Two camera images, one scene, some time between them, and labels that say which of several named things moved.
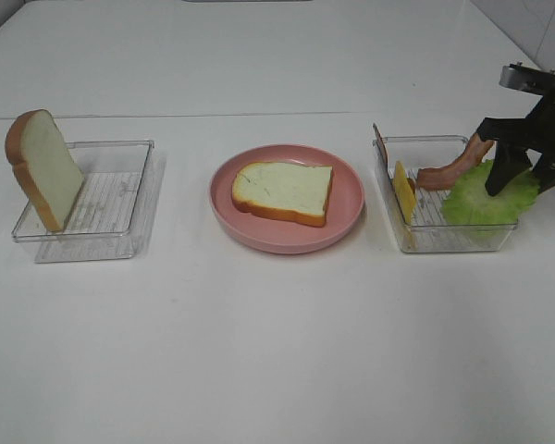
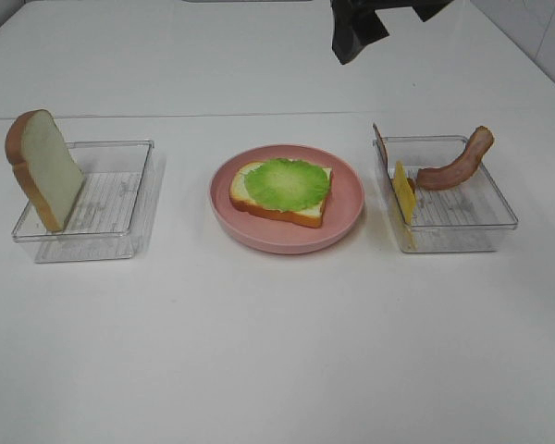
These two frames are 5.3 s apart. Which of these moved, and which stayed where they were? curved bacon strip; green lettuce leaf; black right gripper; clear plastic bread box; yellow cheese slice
Moved: black right gripper; green lettuce leaf
Stayed: clear plastic bread box; yellow cheese slice; curved bacon strip
